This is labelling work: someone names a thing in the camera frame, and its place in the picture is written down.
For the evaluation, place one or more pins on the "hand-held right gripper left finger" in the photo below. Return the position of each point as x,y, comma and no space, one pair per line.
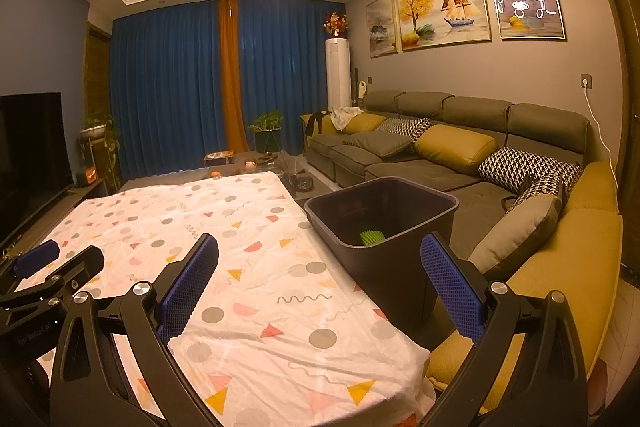
187,287

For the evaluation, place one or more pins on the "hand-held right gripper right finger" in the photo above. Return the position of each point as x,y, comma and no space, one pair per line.
452,287

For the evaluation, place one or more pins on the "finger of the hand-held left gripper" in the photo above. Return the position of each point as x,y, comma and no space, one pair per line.
82,264
35,257

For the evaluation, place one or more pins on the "gray plastic bin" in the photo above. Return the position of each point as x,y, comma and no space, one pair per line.
390,272

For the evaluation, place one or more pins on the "green foam net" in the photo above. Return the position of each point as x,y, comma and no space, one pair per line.
372,237

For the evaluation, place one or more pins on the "large gray cushion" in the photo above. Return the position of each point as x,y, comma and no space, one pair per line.
520,232

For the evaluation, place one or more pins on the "orange speaker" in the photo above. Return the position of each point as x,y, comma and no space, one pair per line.
86,177

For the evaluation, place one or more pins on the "grey sofa with cushions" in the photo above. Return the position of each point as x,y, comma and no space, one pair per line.
550,287

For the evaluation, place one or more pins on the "black television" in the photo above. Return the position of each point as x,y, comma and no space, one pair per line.
30,157

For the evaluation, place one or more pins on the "dark coffee table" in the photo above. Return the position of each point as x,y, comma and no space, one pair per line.
165,177

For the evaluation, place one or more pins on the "orange fruit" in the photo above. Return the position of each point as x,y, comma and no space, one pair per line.
216,175

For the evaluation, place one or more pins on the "trailing plant on stand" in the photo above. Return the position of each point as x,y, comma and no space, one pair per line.
97,132

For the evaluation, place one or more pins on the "printed snack box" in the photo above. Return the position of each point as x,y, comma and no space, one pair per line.
220,157

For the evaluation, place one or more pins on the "pink figurine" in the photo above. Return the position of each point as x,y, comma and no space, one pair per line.
249,165

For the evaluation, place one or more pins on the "black white patterned cushion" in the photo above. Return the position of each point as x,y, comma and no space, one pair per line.
520,167
405,128

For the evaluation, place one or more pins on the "large yellow cushion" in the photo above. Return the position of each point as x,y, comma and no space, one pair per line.
455,148

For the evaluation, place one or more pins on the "dark dish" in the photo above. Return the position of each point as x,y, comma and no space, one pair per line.
301,183

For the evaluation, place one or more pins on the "flat gray cushion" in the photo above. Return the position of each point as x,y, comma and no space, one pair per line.
377,144

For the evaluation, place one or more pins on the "potted plant dark pot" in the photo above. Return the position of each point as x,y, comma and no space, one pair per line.
267,132

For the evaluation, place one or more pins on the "small yellow cushion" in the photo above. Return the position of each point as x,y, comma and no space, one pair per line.
364,123

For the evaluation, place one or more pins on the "blue curtain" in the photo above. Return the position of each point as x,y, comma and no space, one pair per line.
285,77
165,92

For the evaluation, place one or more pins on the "brown wooden panel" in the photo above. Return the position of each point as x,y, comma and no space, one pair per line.
97,67

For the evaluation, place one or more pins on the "white cloth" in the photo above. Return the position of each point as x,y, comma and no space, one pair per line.
345,117

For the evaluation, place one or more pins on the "black garment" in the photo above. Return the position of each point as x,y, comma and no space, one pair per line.
317,124

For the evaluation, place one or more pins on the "orange curtain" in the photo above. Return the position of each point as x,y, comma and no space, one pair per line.
232,77

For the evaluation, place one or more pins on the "white handheld vacuum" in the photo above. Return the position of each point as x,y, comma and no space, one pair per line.
361,88

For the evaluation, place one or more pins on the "white standing air conditioner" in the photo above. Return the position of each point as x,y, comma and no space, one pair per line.
338,72

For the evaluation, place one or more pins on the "small landscape painting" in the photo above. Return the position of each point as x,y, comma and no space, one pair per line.
382,27

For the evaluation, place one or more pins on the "sailboat painting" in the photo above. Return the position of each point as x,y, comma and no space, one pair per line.
442,7

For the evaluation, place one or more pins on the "artificial flower arrangement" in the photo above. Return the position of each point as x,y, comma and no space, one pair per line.
336,24

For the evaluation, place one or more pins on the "brown wooden door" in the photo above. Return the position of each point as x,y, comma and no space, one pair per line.
620,7

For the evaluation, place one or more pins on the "wall outlet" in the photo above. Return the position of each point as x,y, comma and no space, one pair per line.
586,81

